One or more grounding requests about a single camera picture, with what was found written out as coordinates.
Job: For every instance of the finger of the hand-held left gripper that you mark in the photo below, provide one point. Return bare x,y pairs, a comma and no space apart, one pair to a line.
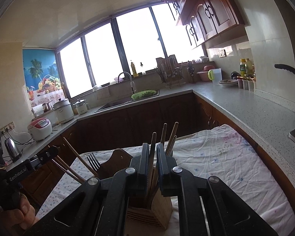
32,164

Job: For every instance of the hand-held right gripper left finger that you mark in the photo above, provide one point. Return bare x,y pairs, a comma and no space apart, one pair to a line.
145,174

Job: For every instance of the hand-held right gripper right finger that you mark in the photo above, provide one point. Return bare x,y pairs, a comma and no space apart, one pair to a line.
160,174

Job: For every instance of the single wooden chopstick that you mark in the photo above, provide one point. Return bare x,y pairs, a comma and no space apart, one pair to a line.
68,170
153,152
76,153

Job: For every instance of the wooden utensil holder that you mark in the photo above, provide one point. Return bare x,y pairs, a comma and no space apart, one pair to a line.
159,211

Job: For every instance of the bundle of wooden chopsticks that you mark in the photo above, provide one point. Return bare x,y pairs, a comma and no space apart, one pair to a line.
173,134

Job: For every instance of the person's left hand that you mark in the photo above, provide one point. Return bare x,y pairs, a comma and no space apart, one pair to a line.
27,209

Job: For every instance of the steel electric kettle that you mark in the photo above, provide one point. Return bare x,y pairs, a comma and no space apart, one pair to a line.
12,148

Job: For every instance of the red and white rice cooker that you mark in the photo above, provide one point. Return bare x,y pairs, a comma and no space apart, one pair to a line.
40,129

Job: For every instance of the dark metal fork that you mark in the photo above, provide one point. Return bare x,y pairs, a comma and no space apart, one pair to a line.
94,162

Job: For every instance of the brown wooden base cabinets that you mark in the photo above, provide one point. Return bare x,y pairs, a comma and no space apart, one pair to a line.
137,120

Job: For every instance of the paper towel roll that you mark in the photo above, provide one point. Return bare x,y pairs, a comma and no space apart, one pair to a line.
38,109

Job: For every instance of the small metal pot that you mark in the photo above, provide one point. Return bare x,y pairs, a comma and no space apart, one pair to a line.
48,106

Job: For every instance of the large white rice cooker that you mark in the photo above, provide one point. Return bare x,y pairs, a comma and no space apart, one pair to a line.
64,111

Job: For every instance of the white floral tablecloth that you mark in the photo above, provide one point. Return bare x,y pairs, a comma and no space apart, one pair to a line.
223,157

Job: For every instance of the small white electric pot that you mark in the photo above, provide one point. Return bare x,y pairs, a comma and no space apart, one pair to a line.
81,108

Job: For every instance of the kitchen sink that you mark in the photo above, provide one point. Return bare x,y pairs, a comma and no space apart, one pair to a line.
118,104

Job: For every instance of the green plastic colander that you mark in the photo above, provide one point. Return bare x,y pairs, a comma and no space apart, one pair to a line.
143,94

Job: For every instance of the curved metal faucet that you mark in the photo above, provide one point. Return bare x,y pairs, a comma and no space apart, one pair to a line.
127,75

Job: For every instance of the metal dish rack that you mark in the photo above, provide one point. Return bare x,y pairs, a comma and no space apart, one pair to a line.
170,72

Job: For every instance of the yellow dish soap bottle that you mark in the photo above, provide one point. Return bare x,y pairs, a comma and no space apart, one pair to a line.
134,68

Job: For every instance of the knife block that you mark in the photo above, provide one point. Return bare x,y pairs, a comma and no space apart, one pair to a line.
191,72

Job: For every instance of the pink plastic basin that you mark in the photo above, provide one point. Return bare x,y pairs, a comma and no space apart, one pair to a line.
204,75

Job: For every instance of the grey stone countertop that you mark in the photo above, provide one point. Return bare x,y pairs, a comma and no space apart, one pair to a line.
248,108

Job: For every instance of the white plate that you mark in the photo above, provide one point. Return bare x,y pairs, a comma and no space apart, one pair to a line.
227,83

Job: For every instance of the clear pitcher with green lid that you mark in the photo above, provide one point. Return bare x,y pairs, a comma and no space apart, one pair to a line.
215,75

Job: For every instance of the seasoning jars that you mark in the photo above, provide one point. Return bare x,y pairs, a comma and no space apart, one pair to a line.
245,84

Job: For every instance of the dark eggplant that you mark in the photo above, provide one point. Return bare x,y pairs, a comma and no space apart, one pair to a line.
235,75

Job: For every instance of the kitchen window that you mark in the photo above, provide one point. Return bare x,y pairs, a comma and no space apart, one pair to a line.
137,49

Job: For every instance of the yellow oil bottles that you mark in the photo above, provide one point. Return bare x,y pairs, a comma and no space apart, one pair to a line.
245,68

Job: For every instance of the black wok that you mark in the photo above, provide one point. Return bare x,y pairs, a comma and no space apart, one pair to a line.
287,69

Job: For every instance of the wall power outlet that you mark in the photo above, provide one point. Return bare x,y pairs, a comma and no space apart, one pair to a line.
7,127

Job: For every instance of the fruit wall poster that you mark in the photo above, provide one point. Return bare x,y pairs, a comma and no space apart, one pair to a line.
39,73

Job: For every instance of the brown wooden wall cabinets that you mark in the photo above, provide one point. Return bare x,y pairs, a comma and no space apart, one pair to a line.
211,12

